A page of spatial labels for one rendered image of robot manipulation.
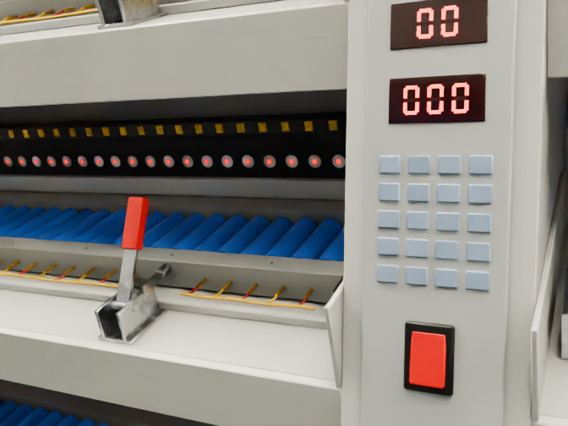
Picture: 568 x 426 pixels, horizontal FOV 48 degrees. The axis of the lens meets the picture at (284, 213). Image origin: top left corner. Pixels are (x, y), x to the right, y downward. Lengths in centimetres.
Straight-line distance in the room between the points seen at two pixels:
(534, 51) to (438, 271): 11
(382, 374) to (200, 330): 14
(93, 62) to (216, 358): 20
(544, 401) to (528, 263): 7
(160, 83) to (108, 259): 16
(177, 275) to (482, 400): 24
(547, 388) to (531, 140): 12
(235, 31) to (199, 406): 22
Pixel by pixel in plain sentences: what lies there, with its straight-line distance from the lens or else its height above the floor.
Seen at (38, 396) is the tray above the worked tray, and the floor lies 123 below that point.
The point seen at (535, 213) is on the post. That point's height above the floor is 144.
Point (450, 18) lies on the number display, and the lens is 32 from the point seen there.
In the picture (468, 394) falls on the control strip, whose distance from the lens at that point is 33.
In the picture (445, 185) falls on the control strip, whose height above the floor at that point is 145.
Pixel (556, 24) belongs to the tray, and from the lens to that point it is 33.
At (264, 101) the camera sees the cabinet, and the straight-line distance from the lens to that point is 59.
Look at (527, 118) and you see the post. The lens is 32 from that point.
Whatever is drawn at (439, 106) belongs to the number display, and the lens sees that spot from 32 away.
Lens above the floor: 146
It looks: 3 degrees down
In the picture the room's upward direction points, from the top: 1 degrees clockwise
